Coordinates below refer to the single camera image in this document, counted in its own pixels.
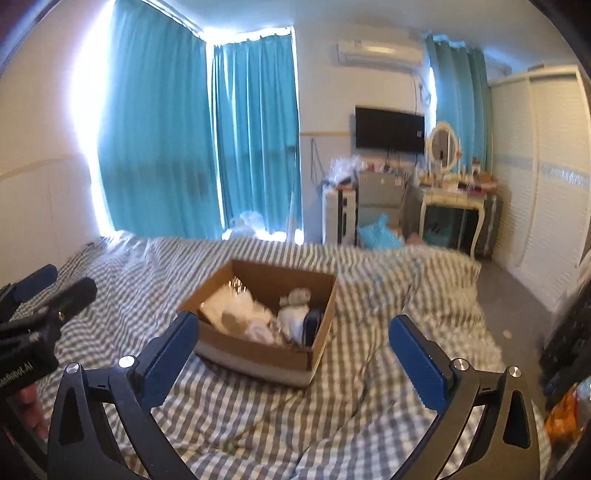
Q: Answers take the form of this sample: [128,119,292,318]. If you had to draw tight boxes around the packaged white face masks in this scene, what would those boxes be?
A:
[199,279,274,340]

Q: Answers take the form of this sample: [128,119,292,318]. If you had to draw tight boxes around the brown cardboard box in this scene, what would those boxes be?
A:
[178,259,337,388]

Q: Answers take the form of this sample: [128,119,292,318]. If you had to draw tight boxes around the person left hand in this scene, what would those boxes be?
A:
[9,384,49,439]

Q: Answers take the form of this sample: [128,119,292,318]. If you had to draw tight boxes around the orange snack bag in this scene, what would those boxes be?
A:
[545,378,591,446]

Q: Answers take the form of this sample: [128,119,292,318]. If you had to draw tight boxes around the left teal curtain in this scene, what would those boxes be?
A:
[97,1,221,239]

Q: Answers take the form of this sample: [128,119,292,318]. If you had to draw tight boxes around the teal curtain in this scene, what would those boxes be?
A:
[212,34,303,233]
[425,35,492,171]
[97,1,221,239]

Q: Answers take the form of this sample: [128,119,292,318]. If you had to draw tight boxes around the white plastic bags by window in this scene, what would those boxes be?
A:
[221,211,304,245]

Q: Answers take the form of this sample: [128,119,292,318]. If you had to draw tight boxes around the white dressing table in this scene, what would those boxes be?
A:
[402,173,504,258]

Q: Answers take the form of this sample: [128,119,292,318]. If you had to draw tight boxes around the blue plastic bag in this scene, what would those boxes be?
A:
[358,214,406,250]

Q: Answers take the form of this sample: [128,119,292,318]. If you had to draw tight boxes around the white suitcase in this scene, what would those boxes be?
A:
[322,187,356,246]

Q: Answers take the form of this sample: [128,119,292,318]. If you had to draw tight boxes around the middle teal curtain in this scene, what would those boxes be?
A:
[212,34,303,233]

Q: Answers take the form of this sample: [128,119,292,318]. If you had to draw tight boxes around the oval vanity mirror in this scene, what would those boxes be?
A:
[426,121,462,173]

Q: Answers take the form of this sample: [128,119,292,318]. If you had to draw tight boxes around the white wardrobe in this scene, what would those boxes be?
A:
[490,65,590,310]

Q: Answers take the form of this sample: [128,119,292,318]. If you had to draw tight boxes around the right teal curtain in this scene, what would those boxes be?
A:
[425,35,492,171]

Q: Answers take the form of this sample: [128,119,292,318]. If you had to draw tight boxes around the white air conditioner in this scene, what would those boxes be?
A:
[337,40,424,71]

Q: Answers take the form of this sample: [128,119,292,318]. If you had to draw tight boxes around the black wall television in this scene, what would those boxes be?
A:
[355,106,425,154]

